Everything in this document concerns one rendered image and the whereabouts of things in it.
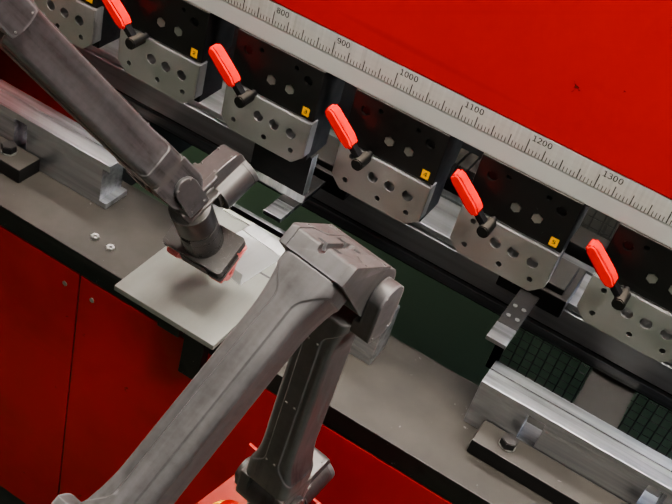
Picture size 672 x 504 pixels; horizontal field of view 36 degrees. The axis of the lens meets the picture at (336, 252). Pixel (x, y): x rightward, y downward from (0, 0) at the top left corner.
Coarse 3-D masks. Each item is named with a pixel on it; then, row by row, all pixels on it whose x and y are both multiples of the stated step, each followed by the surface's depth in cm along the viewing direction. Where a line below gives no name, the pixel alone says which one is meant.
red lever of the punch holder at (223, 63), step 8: (216, 48) 149; (216, 56) 149; (224, 56) 150; (216, 64) 150; (224, 64) 150; (232, 64) 151; (224, 72) 150; (232, 72) 150; (224, 80) 151; (232, 80) 150; (240, 88) 151; (240, 96) 150; (248, 96) 151; (240, 104) 151
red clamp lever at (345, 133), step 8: (336, 104) 145; (328, 112) 144; (336, 112) 144; (328, 120) 145; (336, 120) 144; (344, 120) 145; (336, 128) 145; (344, 128) 144; (344, 136) 145; (352, 136) 145; (344, 144) 145; (352, 144) 145; (352, 152) 146; (360, 152) 146; (368, 152) 148; (352, 160) 146; (360, 160) 145; (368, 160) 147; (360, 168) 146
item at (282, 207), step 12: (336, 144) 189; (324, 156) 185; (324, 168) 184; (312, 180) 184; (324, 180) 184; (312, 192) 181; (336, 192) 184; (276, 204) 176; (288, 204) 177; (300, 204) 178; (276, 216) 174
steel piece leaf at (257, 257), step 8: (240, 232) 169; (248, 240) 168; (256, 240) 168; (248, 248) 166; (256, 248) 167; (264, 248) 167; (248, 256) 165; (256, 256) 165; (264, 256) 166; (272, 256) 166; (240, 264) 163; (248, 264) 163; (256, 264) 164; (264, 264) 164; (240, 272) 159; (248, 272) 162; (256, 272) 162; (240, 280) 159
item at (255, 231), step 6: (246, 228) 170; (252, 228) 170; (258, 228) 171; (252, 234) 169; (258, 234) 170; (264, 234) 170; (270, 234) 170; (258, 240) 168; (264, 240) 169; (270, 240) 169; (276, 240) 169; (270, 246) 168; (276, 246) 168; (282, 246) 169; (276, 252) 167; (282, 252) 168
